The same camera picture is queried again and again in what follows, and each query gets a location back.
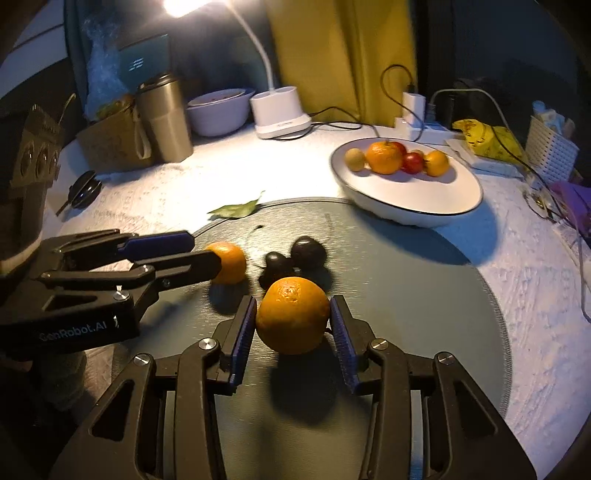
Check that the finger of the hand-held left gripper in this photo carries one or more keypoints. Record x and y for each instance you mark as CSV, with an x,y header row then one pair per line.
x,y
157,242
184,270

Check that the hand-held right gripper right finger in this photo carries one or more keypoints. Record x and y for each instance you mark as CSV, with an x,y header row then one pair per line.
x,y
341,341

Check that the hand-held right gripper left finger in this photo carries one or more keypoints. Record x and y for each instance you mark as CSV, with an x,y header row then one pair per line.
x,y
244,337

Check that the orange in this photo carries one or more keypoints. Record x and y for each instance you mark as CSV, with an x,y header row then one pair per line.
x,y
231,263
291,314
383,158
436,164

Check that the white bowl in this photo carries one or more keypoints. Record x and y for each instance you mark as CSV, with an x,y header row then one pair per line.
x,y
415,198

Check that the small yellow fruit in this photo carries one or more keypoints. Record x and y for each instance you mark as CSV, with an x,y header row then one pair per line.
x,y
355,159

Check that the green leaf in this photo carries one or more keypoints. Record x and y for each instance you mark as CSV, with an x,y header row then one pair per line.
x,y
235,211

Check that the round grey mat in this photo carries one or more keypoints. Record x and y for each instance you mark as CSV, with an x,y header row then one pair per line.
x,y
415,300

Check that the black round case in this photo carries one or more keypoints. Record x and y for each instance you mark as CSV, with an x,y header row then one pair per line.
x,y
85,189

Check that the brown paper bag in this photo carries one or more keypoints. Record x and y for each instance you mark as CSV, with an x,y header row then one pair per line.
x,y
106,147

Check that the white textured tablecloth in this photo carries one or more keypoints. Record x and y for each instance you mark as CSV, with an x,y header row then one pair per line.
x,y
277,170

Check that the pale purple bowl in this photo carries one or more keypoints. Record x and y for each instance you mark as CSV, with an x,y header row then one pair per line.
x,y
217,115

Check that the white desk lamp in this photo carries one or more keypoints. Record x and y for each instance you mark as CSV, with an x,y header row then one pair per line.
x,y
279,113

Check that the clear plastic bag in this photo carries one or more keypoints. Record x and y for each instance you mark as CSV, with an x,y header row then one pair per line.
x,y
104,69

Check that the teal box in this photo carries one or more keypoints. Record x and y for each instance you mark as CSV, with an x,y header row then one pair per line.
x,y
147,60

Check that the white power strip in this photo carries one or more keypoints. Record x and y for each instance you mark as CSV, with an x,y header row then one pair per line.
x,y
434,134

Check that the flat white box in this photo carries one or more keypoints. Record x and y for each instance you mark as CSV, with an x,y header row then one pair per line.
x,y
489,166

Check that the small metal keys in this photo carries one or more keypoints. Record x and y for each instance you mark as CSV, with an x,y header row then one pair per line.
x,y
538,201

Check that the white charger plug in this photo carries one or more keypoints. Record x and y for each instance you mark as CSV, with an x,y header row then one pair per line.
x,y
412,108

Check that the yellow printed bag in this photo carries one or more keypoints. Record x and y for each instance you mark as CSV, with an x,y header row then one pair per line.
x,y
480,138

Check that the black charger plug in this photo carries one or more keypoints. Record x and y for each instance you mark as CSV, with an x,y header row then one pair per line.
x,y
450,108

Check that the yellow curtain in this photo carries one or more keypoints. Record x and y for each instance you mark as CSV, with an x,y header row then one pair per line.
x,y
341,60

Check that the purple cloth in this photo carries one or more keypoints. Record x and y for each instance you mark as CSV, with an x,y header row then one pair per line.
x,y
572,194

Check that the white perforated basket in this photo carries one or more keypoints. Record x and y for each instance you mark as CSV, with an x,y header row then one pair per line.
x,y
549,147

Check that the pile of small packets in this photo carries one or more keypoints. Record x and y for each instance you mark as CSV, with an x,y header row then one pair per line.
x,y
549,115

